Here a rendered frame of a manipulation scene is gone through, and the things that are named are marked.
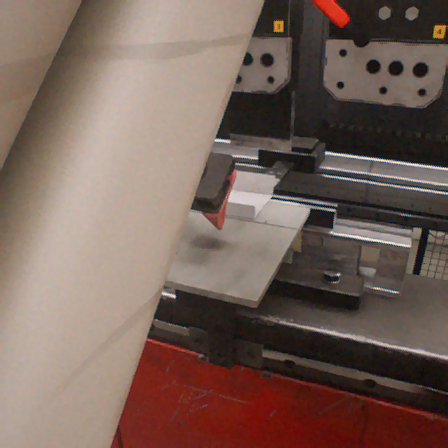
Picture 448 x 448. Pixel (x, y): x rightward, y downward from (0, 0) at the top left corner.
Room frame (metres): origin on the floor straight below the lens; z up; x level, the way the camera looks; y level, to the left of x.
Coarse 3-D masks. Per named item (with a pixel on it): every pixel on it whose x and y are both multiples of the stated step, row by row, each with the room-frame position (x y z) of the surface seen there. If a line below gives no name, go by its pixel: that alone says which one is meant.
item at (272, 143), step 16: (240, 96) 0.68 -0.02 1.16; (256, 96) 0.67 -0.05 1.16; (272, 96) 0.67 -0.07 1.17; (288, 96) 0.66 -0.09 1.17; (240, 112) 0.68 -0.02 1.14; (256, 112) 0.67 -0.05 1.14; (272, 112) 0.67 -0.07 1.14; (288, 112) 0.66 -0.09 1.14; (240, 128) 0.68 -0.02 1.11; (256, 128) 0.67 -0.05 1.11; (272, 128) 0.66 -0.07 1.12; (288, 128) 0.66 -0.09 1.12; (240, 144) 0.69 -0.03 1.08; (256, 144) 0.68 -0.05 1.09; (272, 144) 0.67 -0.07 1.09; (288, 144) 0.66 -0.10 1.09
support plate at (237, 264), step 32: (192, 224) 0.57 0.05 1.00; (224, 224) 0.57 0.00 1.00; (256, 224) 0.57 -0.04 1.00; (288, 224) 0.57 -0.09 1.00; (192, 256) 0.48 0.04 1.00; (224, 256) 0.48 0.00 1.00; (256, 256) 0.48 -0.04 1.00; (192, 288) 0.42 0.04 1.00; (224, 288) 0.41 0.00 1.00; (256, 288) 0.41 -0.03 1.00
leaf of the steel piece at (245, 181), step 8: (240, 176) 0.71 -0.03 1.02; (248, 176) 0.70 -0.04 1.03; (256, 176) 0.70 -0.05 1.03; (264, 176) 0.70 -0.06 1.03; (272, 176) 0.69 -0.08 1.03; (240, 184) 0.70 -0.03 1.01; (248, 184) 0.70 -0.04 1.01; (256, 184) 0.69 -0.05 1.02; (264, 184) 0.69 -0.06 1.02; (272, 184) 0.69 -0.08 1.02; (256, 192) 0.69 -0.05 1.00; (264, 192) 0.69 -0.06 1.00; (272, 192) 0.68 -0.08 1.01
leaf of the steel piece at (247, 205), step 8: (232, 192) 0.69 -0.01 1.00; (240, 192) 0.69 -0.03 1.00; (248, 192) 0.69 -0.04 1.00; (232, 200) 0.66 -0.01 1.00; (240, 200) 0.66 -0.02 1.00; (248, 200) 0.66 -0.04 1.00; (256, 200) 0.66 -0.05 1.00; (264, 200) 0.66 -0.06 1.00; (232, 208) 0.60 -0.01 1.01; (240, 208) 0.60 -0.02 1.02; (248, 208) 0.59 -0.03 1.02; (256, 208) 0.63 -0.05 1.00; (232, 216) 0.60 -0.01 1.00; (240, 216) 0.60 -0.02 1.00; (248, 216) 0.59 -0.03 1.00; (256, 216) 0.60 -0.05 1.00
